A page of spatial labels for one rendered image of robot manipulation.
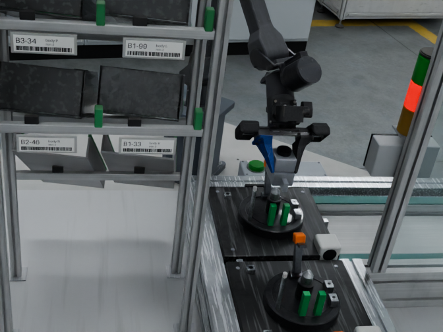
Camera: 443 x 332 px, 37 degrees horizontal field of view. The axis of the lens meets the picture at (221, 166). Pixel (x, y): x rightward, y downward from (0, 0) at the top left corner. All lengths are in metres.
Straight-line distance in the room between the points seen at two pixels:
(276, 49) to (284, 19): 3.33
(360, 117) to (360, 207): 2.57
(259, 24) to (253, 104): 2.68
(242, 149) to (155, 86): 0.86
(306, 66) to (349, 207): 0.42
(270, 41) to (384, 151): 0.33
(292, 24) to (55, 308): 3.66
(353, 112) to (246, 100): 0.66
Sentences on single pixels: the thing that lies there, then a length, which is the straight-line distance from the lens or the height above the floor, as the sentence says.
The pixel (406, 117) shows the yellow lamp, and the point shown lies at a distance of 1.22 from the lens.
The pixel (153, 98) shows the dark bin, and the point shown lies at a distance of 1.04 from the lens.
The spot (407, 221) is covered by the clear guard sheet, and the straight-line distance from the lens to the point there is 1.33.
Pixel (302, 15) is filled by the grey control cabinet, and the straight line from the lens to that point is 4.75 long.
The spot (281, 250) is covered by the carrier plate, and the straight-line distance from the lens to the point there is 1.35.
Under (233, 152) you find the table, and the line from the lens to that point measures 1.85.
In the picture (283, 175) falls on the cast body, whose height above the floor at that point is 1.10.
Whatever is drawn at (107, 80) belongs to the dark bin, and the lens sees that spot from 1.05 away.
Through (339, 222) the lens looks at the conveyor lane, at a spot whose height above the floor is 0.92.
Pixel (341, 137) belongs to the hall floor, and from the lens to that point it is 3.87.
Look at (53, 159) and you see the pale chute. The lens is 1.20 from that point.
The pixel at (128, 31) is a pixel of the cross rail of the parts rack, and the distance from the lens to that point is 0.94.
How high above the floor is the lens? 1.81
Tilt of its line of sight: 32 degrees down
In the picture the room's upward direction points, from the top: 8 degrees clockwise
